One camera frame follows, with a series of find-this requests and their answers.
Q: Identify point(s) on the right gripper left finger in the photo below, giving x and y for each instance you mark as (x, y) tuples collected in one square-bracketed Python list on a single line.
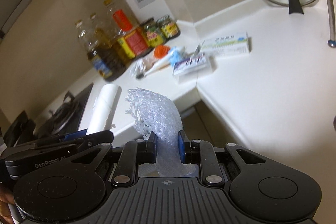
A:
[(130, 156)]

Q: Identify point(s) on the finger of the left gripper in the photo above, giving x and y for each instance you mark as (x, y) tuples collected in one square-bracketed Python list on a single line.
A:
[(75, 135), (91, 140)]

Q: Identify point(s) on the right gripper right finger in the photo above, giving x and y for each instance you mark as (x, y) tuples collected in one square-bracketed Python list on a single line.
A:
[(202, 154)]

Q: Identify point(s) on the white foam fruit net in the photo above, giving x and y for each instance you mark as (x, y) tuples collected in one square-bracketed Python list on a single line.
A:
[(156, 113)]

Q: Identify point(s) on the white paper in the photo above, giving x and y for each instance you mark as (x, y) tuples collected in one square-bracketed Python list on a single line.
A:
[(138, 69)]

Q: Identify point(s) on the white bottle brush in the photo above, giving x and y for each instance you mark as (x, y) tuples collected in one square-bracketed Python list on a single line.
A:
[(164, 62)]

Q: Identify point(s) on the blue white medicine box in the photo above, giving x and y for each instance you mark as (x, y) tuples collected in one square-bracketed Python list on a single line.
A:
[(192, 68)]

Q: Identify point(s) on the orange mesh net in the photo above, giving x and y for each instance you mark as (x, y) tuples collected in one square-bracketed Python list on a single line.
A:
[(161, 51)]

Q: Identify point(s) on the green white medicine box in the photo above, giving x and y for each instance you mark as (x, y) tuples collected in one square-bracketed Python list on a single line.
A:
[(226, 45)]

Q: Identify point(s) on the person's left hand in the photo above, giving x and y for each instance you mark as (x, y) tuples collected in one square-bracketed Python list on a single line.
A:
[(6, 198)]

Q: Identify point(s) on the black gas stove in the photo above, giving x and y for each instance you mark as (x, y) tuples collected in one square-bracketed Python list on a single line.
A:
[(65, 119)]

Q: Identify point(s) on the dark oil bottle blue label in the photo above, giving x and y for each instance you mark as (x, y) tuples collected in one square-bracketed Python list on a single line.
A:
[(109, 50)]

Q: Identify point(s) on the yellow cap sauce bottle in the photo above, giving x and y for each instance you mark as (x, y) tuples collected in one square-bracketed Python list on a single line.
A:
[(85, 38)]

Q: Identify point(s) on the soybean paste jar black lid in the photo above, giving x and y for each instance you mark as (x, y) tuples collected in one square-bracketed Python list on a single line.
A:
[(154, 35)]

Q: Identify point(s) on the small jar checkered lid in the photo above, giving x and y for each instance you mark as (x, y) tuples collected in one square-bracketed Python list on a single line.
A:
[(168, 27)]

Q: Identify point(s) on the oil bottle red handle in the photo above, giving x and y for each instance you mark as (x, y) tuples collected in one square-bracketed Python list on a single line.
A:
[(129, 34)]

